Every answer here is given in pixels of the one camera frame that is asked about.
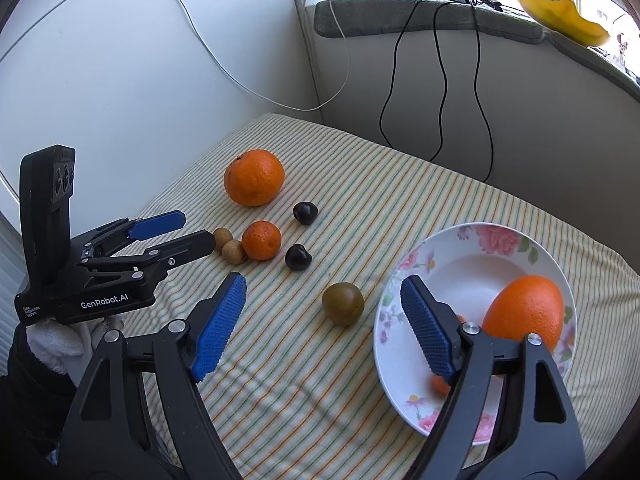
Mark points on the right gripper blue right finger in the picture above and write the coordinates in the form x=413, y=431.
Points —
x=536, y=433

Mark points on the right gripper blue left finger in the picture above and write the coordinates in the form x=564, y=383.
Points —
x=137, y=413

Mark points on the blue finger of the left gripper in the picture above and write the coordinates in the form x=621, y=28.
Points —
x=166, y=256
x=112, y=237

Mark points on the small brown longan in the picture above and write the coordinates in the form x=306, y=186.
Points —
x=222, y=236
x=233, y=252

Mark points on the tiny orange kumquat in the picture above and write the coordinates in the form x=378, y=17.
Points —
x=439, y=385

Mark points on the medium tangerine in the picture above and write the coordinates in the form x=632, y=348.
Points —
x=261, y=240

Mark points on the large orange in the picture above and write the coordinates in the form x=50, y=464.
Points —
x=530, y=304
x=254, y=178

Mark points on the dark plum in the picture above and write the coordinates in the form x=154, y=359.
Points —
x=297, y=258
x=305, y=213

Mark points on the green-brown kiwi fruit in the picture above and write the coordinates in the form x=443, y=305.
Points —
x=343, y=303

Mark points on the white gloved left hand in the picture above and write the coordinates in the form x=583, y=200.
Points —
x=68, y=349

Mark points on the striped tablecloth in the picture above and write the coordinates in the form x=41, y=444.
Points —
x=296, y=396

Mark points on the grey windowsill mat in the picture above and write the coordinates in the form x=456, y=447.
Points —
x=359, y=18

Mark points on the yellow melon rind bowl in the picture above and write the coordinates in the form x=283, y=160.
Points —
x=562, y=16

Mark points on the black camera box left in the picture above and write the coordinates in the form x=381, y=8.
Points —
x=46, y=184

